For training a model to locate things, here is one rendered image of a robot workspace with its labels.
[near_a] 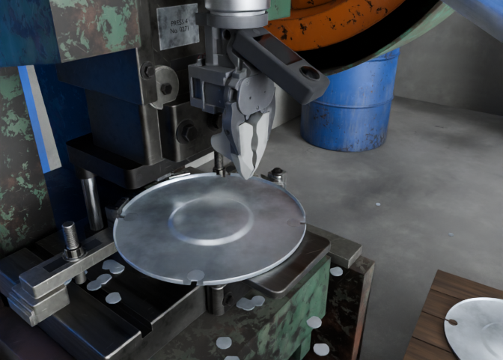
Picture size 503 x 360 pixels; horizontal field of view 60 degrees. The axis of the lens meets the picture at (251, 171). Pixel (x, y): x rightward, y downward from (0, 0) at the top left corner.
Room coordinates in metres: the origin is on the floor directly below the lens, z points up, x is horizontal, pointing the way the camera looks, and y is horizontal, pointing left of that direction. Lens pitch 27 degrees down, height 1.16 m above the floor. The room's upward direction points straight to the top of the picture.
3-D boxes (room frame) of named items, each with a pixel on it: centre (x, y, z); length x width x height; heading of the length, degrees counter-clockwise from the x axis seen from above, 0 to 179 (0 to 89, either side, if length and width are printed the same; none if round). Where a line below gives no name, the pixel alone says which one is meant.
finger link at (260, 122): (0.55, 0.01, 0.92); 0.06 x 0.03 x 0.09; 52
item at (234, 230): (0.57, 0.06, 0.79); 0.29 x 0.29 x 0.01
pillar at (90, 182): (0.62, 0.26, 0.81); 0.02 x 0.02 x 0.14
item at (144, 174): (0.65, 0.17, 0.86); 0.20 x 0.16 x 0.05; 142
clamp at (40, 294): (0.51, 0.26, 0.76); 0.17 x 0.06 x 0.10; 142
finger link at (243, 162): (0.53, 0.03, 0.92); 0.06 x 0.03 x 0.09; 52
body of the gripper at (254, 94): (0.54, 0.02, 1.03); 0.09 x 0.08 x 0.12; 52
